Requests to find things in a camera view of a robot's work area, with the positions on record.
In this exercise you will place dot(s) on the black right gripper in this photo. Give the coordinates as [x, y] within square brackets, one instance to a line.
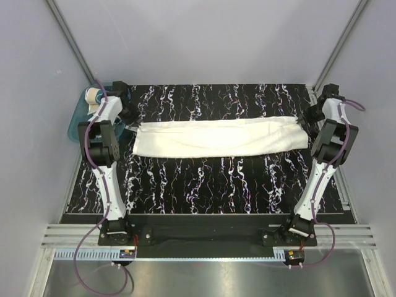
[309, 120]

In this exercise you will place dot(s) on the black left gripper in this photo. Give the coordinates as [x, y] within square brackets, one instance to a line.
[134, 117]

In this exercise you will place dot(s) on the teal beige Doraemon towel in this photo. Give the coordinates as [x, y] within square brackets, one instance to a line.
[93, 99]

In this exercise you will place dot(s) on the white towel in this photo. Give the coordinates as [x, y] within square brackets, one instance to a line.
[219, 138]

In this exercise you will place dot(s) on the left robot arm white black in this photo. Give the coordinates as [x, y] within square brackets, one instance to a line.
[100, 148]

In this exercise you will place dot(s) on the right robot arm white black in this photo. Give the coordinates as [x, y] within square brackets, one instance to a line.
[330, 150]

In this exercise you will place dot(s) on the teal transparent plastic bin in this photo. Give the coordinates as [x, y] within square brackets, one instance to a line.
[81, 115]

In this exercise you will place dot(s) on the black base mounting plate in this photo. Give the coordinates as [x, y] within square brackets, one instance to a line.
[264, 229]

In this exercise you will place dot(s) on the left small circuit board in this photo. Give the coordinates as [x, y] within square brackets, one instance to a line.
[127, 254]

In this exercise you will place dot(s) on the small circuit board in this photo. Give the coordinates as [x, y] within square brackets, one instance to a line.
[127, 254]
[295, 255]

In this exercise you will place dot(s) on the right small circuit board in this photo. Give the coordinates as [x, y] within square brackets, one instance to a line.
[295, 255]

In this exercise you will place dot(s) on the aluminium frame rail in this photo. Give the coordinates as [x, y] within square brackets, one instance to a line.
[86, 236]

